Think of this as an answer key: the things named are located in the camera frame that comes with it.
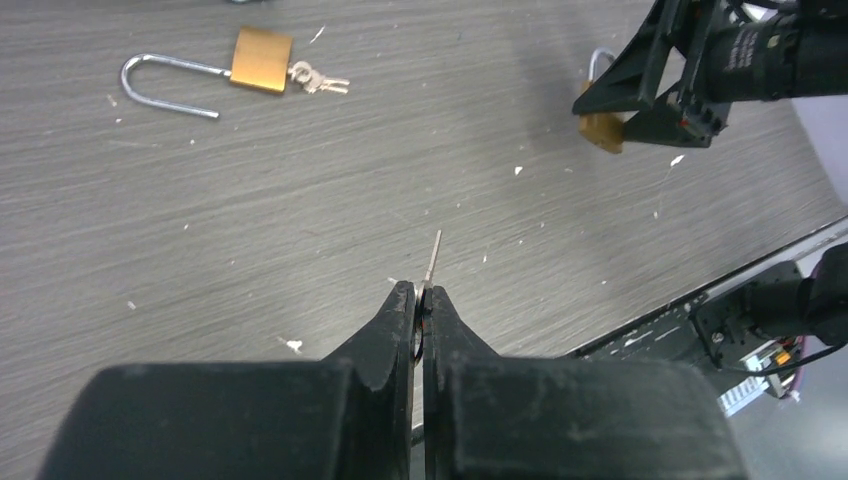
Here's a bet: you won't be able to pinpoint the small silver key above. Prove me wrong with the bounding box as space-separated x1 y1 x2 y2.
288 61 350 94

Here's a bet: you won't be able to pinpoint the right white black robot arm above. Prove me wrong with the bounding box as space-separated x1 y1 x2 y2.
572 0 847 154

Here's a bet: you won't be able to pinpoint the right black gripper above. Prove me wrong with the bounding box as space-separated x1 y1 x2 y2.
572 0 746 148

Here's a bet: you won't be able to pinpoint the brass padlock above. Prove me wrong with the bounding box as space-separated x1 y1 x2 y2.
119 26 293 119
578 47 624 154

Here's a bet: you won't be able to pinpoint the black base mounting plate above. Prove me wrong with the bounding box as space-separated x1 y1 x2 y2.
566 215 848 402

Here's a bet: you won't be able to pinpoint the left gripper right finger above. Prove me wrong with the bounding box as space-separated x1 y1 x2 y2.
423 286 749 479

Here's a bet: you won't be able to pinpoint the small keys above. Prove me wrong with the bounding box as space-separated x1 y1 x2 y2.
413 229 442 365

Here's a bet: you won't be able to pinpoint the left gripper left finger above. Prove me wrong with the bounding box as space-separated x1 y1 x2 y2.
38 281 415 479

